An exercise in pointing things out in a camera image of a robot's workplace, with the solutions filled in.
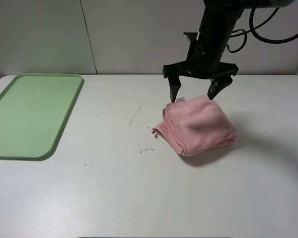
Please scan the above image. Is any pink terry towel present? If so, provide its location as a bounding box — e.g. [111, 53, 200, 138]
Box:
[151, 95, 239, 157]

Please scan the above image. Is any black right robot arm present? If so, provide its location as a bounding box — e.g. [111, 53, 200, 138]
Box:
[162, 0, 292, 103]

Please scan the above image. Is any black right camera cable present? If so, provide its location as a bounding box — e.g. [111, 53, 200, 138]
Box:
[225, 0, 298, 53]

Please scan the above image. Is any green plastic tray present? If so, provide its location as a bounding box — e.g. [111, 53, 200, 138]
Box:
[0, 73, 84, 161]

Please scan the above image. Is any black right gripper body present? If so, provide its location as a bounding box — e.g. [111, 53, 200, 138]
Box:
[162, 32, 238, 79]

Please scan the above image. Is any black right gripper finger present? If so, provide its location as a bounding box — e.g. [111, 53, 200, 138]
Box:
[168, 76, 181, 103]
[207, 75, 233, 100]

